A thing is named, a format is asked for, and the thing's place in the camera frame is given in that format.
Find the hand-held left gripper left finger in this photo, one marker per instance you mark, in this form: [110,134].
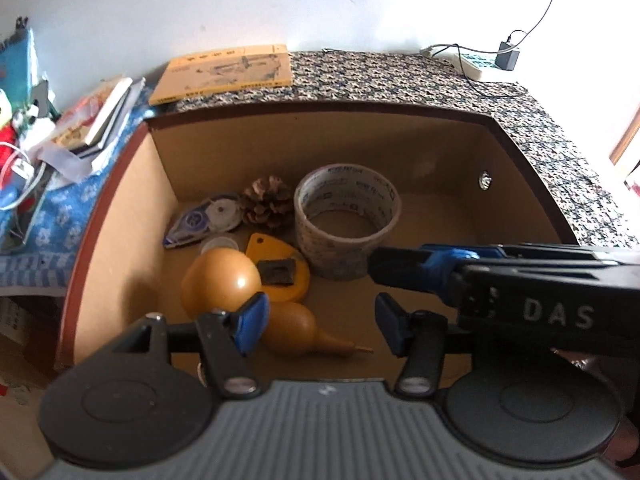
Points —
[252,322]

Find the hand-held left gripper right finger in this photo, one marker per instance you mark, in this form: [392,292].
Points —
[392,322]

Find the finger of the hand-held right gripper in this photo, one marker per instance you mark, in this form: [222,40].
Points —
[400,267]

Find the printed packing tape roll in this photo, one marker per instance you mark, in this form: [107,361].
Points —
[345,255]

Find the brown pine cone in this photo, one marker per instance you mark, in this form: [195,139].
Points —
[267,202]

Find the brown cardboard box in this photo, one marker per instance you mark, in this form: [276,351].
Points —
[400,135]

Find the golden gourd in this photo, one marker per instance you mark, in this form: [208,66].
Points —
[220,280]

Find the yellow plastic scraper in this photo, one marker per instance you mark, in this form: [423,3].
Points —
[261,249]

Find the small white cap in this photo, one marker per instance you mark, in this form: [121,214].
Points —
[220,245]

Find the correction tape dispenser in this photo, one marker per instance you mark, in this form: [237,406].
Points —
[200,220]

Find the white power strip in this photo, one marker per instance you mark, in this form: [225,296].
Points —
[480,69]

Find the blue patterned cloth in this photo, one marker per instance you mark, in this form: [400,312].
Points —
[60,210]

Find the black power adapter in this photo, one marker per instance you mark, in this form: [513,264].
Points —
[509,55]

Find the stack of books and papers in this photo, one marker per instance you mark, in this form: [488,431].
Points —
[122,120]

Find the yellow paperback book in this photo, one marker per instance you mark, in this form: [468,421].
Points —
[225,72]

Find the illustrated paperback book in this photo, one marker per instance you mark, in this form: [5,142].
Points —
[85,120]

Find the red and white plush toy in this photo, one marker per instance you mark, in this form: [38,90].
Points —
[20,120]

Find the blue cardboard pack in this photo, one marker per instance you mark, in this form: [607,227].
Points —
[17,65]

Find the wooden door frame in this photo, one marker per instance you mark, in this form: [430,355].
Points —
[625,145]

